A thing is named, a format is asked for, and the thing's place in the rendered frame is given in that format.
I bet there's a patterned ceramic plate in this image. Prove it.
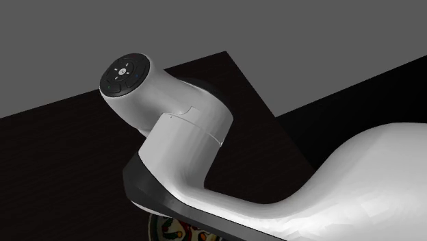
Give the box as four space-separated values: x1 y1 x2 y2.
147 213 224 241

